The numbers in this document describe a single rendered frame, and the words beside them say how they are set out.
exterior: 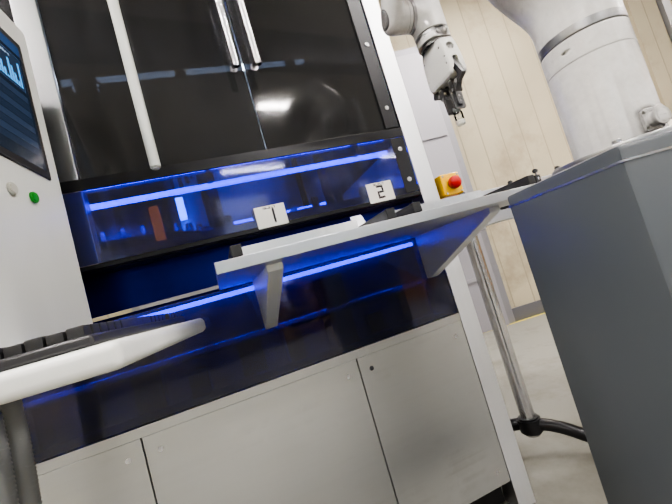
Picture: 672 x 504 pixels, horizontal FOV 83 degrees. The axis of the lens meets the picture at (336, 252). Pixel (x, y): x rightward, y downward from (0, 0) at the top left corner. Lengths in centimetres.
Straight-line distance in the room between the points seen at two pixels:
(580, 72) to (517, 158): 336
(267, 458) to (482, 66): 387
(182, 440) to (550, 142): 392
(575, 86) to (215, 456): 104
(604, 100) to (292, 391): 88
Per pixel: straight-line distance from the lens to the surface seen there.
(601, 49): 71
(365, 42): 139
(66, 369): 46
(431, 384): 119
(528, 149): 413
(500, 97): 420
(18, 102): 102
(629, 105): 69
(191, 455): 107
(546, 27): 74
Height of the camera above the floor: 80
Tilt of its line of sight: 4 degrees up
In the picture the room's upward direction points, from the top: 16 degrees counter-clockwise
